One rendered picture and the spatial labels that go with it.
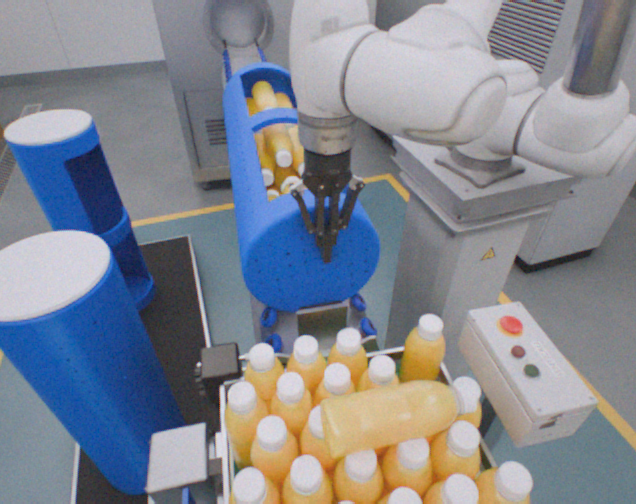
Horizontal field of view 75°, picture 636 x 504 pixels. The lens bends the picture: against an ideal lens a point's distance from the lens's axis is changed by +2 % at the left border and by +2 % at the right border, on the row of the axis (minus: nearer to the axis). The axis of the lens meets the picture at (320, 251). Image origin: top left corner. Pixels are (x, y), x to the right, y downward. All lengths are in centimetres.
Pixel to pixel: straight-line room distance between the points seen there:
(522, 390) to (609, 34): 63
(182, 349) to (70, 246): 96
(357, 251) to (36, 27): 529
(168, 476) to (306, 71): 72
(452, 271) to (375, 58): 86
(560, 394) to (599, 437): 142
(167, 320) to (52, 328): 112
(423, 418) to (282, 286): 41
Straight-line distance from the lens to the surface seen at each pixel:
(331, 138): 61
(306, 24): 57
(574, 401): 73
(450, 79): 46
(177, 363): 192
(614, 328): 259
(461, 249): 122
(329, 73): 55
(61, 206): 181
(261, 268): 81
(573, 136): 105
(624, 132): 107
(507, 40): 253
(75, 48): 583
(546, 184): 127
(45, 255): 112
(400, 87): 48
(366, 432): 55
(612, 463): 211
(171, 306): 214
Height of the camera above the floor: 165
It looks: 41 degrees down
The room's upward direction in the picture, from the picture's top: straight up
